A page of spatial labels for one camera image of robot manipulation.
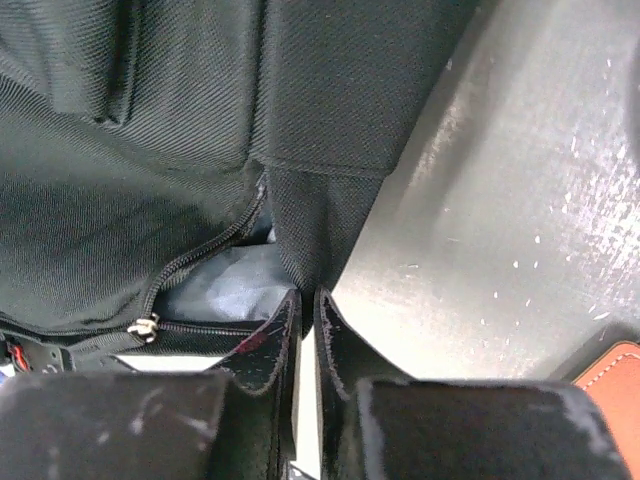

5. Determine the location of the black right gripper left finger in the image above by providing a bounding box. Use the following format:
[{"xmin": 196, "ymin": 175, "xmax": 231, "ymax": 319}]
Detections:
[{"xmin": 1, "ymin": 291, "xmax": 301, "ymax": 479}]

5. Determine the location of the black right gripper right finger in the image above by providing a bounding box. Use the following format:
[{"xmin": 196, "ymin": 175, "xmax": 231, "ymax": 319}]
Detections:
[{"xmin": 313, "ymin": 289, "xmax": 630, "ymax": 479}]

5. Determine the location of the black student backpack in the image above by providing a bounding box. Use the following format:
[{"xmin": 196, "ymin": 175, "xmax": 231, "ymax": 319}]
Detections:
[{"xmin": 1, "ymin": 1, "xmax": 477, "ymax": 373}]

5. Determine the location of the brown leather wallet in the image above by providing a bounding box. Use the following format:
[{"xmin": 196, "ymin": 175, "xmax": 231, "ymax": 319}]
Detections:
[{"xmin": 574, "ymin": 341, "xmax": 639, "ymax": 477}]

